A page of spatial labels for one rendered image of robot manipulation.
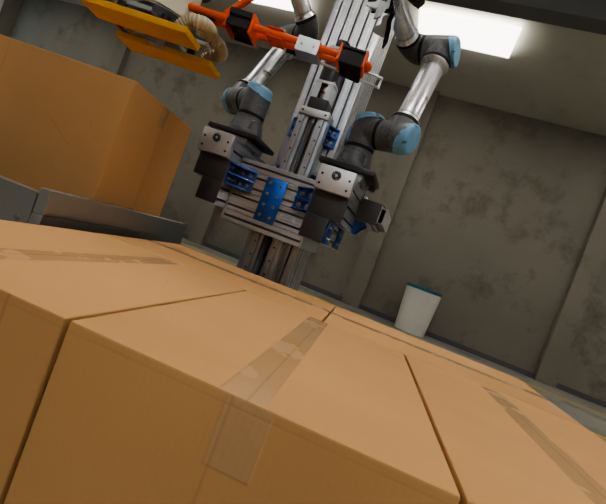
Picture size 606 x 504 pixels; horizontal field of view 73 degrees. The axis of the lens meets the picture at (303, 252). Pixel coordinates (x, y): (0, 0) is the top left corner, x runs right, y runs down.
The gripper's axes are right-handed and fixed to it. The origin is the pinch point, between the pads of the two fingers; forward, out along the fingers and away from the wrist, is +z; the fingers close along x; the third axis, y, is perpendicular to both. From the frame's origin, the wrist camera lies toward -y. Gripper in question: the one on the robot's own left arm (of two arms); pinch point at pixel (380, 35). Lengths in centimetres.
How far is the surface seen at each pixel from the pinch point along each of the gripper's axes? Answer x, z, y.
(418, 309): -543, 98, -5
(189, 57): 13, 24, 53
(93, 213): 35, 78, 45
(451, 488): 77, 82, -50
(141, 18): 32, 24, 55
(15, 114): 40, 61, 77
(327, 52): 9.0, 12.4, 10.1
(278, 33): 13.1, 11.6, 25.1
